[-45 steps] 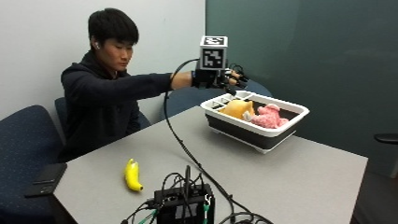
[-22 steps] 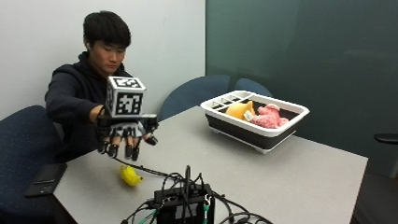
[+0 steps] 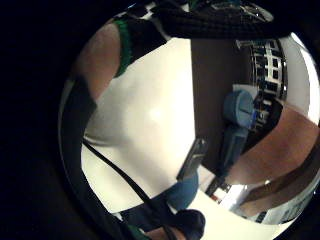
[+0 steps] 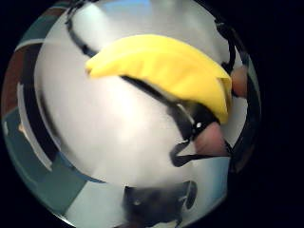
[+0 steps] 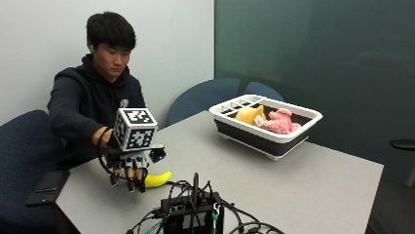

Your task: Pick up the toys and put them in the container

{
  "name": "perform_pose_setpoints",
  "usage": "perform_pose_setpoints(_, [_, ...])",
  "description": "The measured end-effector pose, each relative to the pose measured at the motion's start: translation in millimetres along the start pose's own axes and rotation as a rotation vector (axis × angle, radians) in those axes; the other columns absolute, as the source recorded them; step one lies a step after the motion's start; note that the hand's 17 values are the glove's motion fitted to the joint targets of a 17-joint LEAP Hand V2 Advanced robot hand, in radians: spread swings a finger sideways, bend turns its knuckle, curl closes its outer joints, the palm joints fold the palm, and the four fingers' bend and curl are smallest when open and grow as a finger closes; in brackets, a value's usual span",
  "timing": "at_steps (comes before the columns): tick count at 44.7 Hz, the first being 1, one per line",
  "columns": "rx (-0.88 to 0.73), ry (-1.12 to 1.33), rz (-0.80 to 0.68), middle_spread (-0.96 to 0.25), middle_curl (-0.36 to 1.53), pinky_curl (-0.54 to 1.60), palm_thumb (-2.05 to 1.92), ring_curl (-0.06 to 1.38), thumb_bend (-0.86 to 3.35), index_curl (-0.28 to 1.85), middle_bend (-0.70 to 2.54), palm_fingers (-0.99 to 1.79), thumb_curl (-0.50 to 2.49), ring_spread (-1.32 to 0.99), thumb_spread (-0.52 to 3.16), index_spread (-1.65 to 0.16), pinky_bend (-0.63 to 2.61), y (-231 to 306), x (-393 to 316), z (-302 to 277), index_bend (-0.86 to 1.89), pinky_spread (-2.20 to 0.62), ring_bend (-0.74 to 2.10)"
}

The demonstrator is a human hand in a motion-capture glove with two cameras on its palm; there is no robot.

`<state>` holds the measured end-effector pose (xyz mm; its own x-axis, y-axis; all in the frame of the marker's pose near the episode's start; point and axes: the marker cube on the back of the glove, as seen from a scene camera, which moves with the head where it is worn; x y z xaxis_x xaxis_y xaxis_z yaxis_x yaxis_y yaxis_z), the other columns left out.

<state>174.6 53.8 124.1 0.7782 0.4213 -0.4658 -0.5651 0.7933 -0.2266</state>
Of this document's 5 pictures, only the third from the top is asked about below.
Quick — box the black chair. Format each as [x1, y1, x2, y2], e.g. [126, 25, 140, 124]
[175, 137, 209, 183]

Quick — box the blue office chair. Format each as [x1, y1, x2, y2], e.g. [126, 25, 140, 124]
[218, 89, 258, 178]

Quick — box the blue round cushion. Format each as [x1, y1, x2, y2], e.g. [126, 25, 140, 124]
[165, 172, 201, 212]

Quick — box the thin black cable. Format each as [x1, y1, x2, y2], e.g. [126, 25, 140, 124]
[82, 139, 178, 240]

